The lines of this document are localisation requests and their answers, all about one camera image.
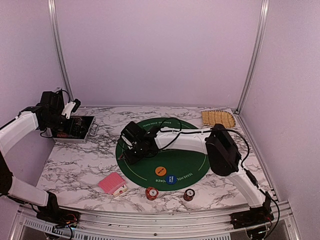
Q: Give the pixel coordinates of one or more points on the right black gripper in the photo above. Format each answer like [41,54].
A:
[131,158]

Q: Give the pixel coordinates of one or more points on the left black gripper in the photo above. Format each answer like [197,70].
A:
[68,126]

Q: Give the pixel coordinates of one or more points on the orange big blind button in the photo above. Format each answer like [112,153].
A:
[160,171]

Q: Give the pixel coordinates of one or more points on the blue small blind button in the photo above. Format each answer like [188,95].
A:
[171,179]

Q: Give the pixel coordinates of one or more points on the black triangular all-in button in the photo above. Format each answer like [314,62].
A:
[122,157]

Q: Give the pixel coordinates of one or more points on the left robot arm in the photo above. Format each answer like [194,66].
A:
[10,134]

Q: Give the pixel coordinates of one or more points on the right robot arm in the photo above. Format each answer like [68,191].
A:
[223,154]

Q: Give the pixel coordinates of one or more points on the aluminium poker chip case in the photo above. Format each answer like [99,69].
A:
[77,128]

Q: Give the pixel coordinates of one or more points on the round green poker mat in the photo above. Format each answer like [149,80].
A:
[188,166]

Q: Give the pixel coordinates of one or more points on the white red card box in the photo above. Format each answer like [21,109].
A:
[122,189]

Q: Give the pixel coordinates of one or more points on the pink playing card deck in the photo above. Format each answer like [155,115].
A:
[111,183]

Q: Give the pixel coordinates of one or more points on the dark red poker chip stack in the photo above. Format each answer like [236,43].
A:
[188,194]

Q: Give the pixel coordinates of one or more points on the woven bamboo tray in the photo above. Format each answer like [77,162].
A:
[212,117]

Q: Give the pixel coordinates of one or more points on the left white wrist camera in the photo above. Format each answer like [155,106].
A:
[71,107]

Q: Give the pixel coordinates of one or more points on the front aluminium rail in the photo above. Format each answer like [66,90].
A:
[105,225]

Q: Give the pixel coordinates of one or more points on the left aluminium frame post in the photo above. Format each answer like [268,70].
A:
[58,47]

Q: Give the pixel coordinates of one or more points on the aluminium frame post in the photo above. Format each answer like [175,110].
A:
[261,28]
[58,47]

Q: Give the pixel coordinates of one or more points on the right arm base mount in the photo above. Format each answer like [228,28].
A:
[250,218]

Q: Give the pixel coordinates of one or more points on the right aluminium frame post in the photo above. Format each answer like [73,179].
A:
[261,28]

